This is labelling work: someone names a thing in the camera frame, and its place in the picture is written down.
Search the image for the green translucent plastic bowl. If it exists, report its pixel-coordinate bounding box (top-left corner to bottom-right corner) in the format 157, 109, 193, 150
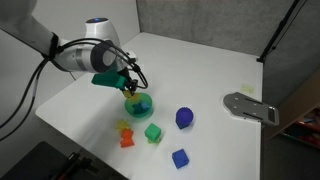
124, 92, 155, 118

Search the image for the green cube block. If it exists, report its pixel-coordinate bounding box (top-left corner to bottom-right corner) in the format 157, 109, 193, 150
144, 122, 163, 141

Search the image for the yellow sticky note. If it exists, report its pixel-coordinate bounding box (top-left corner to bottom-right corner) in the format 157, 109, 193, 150
240, 84, 255, 95

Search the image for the yellow animal toy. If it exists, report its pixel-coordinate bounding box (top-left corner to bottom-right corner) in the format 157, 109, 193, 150
122, 89, 142, 104

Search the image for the blue square block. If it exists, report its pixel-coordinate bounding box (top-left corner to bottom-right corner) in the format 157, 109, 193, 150
171, 148, 190, 170

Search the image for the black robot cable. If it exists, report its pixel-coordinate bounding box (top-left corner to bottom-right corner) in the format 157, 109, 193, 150
0, 37, 150, 141

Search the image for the black side table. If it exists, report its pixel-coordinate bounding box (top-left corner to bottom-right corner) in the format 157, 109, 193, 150
0, 141, 129, 180

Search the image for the grey metal mounting plate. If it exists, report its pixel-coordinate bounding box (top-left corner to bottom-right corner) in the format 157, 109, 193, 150
222, 91, 280, 128

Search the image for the wooden toy shelf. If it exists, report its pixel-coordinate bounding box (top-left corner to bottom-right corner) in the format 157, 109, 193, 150
266, 69, 320, 151

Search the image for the blue animal toy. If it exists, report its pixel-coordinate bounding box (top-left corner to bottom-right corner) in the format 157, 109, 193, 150
139, 101, 150, 113

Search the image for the red toy bin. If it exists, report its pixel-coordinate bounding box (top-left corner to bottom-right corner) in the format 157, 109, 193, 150
282, 114, 320, 148

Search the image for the black stand pole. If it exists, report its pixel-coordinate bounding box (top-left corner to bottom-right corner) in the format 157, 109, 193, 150
256, 0, 303, 64

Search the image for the teal wrist camera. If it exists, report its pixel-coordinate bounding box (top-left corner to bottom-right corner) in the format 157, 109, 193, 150
91, 72, 128, 91

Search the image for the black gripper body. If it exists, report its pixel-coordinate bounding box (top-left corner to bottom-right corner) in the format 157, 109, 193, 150
115, 65, 138, 88

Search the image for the yellow spiky toy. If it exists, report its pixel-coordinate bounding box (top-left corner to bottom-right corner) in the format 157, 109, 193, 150
114, 118, 132, 133

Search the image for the black clamp tool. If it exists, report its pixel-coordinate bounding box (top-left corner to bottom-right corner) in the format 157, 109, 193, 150
49, 150, 101, 180

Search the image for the orange animal toy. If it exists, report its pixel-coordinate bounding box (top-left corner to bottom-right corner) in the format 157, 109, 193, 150
119, 129, 136, 148

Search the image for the small teal toy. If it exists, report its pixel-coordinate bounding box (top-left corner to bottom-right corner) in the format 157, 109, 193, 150
132, 103, 143, 116

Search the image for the purple spiky ball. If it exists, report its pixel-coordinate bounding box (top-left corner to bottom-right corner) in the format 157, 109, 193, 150
175, 106, 195, 126

